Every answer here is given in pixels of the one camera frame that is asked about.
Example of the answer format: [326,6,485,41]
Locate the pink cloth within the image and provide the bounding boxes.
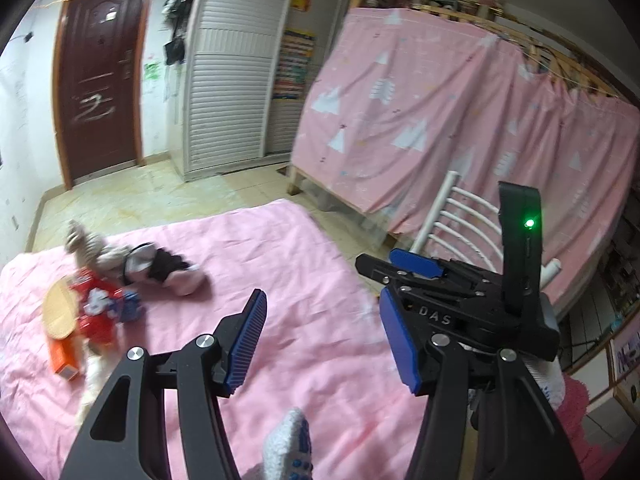
[164,264,207,297]

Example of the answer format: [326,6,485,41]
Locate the person's left hand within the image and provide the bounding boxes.
[244,406,314,480]

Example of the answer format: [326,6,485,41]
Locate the framed picture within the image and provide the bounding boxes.
[606,317,640,407]

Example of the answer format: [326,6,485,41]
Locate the white louvered wardrobe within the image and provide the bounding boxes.
[182,0,351,183]

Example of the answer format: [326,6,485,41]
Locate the striped cloth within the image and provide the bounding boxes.
[65,220,132,281]

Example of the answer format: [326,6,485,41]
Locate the brown wooden door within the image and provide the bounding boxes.
[54,0,163,191]

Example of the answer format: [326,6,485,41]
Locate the black and white cloth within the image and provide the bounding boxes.
[122,242,194,286]

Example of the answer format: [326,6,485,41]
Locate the blue packet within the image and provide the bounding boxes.
[119,290,144,322]

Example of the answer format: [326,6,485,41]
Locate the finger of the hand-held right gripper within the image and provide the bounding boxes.
[355,254,432,293]
[389,248,501,283]

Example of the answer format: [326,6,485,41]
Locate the red snack packet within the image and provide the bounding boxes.
[70,269,124,344]

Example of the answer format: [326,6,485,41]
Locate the colourful chart poster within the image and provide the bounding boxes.
[272,30,317,101]

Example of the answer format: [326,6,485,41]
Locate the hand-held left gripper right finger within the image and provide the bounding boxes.
[378,286,585,480]

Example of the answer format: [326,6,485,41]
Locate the orange carton box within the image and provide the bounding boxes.
[48,332,84,380]

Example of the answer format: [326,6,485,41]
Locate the black hanging bag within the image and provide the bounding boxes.
[164,37,187,66]

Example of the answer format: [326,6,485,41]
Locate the pink bed sheet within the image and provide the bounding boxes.
[0,199,481,480]

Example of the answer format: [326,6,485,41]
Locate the pink printed bed curtain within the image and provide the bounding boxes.
[290,7,640,321]

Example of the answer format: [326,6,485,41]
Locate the person's right hand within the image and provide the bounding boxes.
[521,356,567,410]

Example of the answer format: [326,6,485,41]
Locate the white metal chair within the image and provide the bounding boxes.
[409,171,563,291]

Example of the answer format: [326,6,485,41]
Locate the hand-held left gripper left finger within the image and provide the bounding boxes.
[59,288,268,480]

